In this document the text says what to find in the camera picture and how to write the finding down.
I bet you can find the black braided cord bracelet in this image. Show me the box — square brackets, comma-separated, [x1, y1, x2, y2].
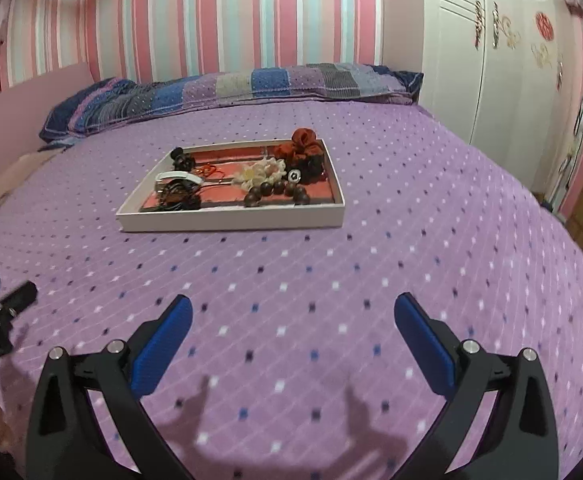
[156, 184, 204, 212]

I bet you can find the brown wooden bead bracelet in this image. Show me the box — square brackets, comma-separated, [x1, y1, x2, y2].
[242, 180, 312, 208]

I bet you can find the cream flower hair tie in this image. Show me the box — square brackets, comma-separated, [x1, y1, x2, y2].
[230, 155, 288, 192]

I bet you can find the black fabric scrunchie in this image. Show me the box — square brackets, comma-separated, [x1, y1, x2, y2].
[297, 155, 325, 184]

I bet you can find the purple patterned bedspread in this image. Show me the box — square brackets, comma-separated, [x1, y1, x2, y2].
[0, 102, 583, 479]

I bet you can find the pink headboard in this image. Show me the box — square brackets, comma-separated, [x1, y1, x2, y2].
[0, 63, 94, 174]

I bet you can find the white tray brick-pattern lining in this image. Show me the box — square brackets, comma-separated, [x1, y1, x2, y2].
[116, 138, 347, 233]

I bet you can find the black hair clip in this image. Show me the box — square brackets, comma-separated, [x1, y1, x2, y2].
[170, 146, 196, 172]

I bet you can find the patchwork striped pillow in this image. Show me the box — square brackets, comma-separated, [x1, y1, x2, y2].
[38, 63, 424, 148]

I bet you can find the orange fabric scrunchie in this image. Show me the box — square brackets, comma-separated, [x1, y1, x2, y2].
[273, 128, 324, 168]

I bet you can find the white wardrobe with decals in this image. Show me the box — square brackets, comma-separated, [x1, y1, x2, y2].
[421, 0, 578, 195]

